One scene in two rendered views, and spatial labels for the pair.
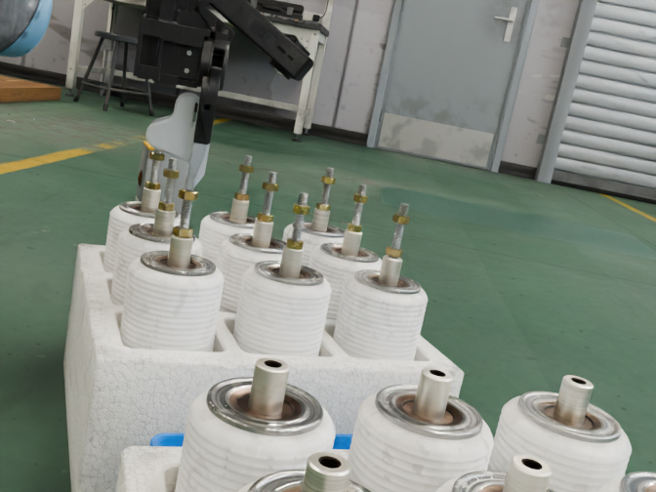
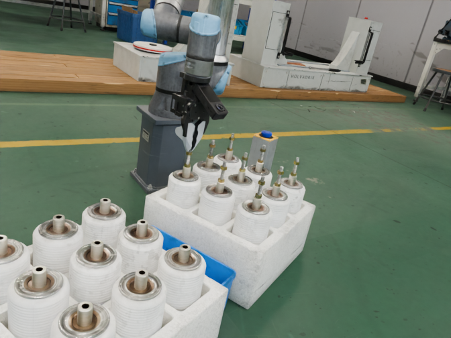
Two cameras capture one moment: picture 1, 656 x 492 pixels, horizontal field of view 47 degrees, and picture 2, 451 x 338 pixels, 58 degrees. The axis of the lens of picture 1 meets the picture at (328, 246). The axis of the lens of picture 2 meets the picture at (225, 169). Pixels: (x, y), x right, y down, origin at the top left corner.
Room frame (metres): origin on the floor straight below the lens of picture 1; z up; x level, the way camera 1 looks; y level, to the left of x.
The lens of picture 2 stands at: (0.15, -0.76, 0.74)
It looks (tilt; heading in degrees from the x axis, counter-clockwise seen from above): 23 degrees down; 51
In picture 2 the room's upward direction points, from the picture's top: 11 degrees clockwise
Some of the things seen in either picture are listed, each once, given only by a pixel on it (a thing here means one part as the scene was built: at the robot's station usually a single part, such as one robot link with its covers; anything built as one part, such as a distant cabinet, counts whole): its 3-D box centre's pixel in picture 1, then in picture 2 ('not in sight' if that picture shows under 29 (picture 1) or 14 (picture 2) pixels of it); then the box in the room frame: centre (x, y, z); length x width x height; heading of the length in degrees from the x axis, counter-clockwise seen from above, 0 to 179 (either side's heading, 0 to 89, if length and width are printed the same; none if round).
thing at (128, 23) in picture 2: not in sight; (137, 27); (2.48, 4.49, 0.19); 0.50 x 0.41 x 0.37; 93
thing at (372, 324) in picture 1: (371, 357); (248, 236); (0.83, -0.07, 0.16); 0.10 x 0.10 x 0.18
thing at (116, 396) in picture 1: (238, 367); (230, 225); (0.89, 0.08, 0.09); 0.39 x 0.39 x 0.18; 23
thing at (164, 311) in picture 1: (166, 348); (181, 203); (0.74, 0.14, 0.16); 0.10 x 0.10 x 0.18
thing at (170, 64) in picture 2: not in sight; (175, 70); (0.90, 0.58, 0.47); 0.13 x 0.12 x 0.14; 142
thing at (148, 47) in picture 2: not in sight; (152, 47); (1.61, 2.21, 0.29); 0.30 x 0.30 x 0.06
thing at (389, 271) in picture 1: (389, 271); (256, 203); (0.83, -0.07, 0.26); 0.02 x 0.02 x 0.03
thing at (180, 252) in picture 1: (180, 252); (186, 172); (0.74, 0.14, 0.26); 0.02 x 0.02 x 0.03
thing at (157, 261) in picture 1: (178, 264); (185, 176); (0.74, 0.14, 0.25); 0.08 x 0.08 x 0.01
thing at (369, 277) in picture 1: (388, 282); (256, 207); (0.83, -0.07, 0.25); 0.08 x 0.08 x 0.01
